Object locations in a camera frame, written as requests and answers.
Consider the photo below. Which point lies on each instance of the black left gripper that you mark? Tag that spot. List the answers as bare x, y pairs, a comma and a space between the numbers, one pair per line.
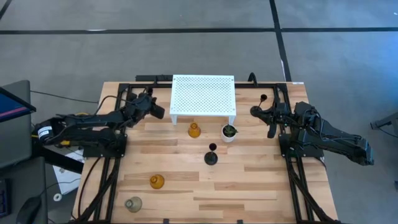
141, 104

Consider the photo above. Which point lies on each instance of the yellow clamp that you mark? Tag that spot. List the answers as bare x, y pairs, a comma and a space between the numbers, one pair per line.
65, 143

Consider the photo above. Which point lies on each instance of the black metal table frame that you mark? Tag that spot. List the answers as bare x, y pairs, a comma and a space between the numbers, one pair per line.
267, 85

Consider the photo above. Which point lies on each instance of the dark grey side desk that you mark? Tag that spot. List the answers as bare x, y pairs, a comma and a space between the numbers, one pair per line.
18, 180

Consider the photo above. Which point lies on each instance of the white perforated metal shelf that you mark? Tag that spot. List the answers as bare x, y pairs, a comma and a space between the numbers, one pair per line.
202, 93

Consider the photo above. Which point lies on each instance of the white paper sheet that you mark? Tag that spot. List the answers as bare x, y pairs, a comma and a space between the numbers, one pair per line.
66, 180

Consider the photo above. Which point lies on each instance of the monitor with blue screen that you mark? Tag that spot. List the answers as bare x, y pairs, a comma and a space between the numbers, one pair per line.
12, 105

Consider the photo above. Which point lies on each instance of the black computer mouse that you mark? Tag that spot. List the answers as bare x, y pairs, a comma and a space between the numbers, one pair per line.
29, 211

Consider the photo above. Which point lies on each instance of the black support beam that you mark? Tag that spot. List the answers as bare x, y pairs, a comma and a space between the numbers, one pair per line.
56, 158

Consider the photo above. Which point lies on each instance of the amber ribbed glass candle holder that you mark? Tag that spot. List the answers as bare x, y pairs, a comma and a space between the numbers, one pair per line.
157, 182
194, 131

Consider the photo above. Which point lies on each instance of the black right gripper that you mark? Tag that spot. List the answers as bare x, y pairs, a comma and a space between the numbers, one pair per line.
281, 116

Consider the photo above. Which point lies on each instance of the white tape roll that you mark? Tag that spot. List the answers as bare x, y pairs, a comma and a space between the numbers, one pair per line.
53, 197

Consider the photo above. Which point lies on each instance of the white pot with green plant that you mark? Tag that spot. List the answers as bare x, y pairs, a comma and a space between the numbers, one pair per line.
228, 136

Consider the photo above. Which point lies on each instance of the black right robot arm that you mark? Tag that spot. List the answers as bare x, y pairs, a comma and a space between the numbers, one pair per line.
335, 137

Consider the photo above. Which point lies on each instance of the black keyboard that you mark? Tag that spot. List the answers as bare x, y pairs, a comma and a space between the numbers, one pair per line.
3, 199

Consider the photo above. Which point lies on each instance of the medium black candlestick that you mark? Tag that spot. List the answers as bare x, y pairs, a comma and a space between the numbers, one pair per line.
211, 159

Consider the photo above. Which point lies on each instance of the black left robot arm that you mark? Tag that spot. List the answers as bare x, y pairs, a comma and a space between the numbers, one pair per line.
93, 119

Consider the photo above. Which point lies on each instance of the black table clamp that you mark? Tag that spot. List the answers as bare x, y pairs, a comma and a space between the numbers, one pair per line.
252, 77

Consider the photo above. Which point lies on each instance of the clear ribbed glass candle holder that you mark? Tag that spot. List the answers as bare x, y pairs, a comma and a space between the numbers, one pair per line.
133, 205

